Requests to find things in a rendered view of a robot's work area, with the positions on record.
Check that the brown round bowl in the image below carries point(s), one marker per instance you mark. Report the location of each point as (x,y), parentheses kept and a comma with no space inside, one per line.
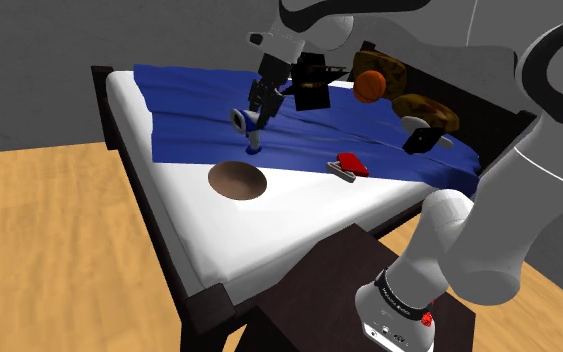
(237,181)

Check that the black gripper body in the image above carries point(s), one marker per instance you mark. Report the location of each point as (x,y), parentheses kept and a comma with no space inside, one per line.
(274,68)

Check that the orange basketball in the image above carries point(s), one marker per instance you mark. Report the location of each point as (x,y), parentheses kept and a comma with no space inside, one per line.
(369,86)

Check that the black and gold box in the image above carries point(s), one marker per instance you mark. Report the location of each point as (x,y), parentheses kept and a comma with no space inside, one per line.
(312,92)

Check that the blue blanket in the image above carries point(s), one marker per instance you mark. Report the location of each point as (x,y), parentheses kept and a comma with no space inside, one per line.
(198,126)

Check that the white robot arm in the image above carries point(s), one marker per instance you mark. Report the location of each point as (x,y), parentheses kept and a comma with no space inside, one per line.
(486,229)

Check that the brown pillow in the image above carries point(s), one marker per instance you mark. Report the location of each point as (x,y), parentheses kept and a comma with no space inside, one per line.
(432,111)
(394,69)

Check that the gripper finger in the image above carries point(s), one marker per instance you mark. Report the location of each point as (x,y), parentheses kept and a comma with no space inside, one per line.
(255,97)
(270,108)

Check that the red and grey stapler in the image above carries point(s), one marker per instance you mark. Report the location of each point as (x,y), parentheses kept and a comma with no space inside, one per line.
(351,164)

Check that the pale grey oval plate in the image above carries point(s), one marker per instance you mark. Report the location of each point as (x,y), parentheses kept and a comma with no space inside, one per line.
(411,123)

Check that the dark bed with white mattress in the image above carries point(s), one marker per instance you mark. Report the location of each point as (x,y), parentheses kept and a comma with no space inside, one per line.
(271,219)

